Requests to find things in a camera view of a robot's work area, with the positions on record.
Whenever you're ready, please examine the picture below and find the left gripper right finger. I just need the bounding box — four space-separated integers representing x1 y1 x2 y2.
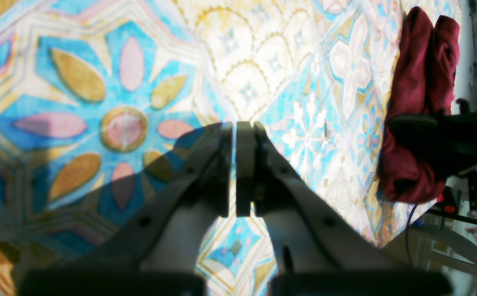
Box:
236 122 452 296

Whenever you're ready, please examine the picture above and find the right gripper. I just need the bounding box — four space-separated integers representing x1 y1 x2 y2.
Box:
388 99 477 181

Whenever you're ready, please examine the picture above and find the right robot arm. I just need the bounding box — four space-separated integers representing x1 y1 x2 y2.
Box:
389 99 477 217

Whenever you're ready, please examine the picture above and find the maroon t-shirt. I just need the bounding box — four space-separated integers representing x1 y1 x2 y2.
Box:
379 6 460 204

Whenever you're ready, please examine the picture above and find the patterned tablecloth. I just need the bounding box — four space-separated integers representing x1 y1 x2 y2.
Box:
0 0 464 296

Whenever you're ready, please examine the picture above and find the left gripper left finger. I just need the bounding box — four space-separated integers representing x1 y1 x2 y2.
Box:
19 123 233 296

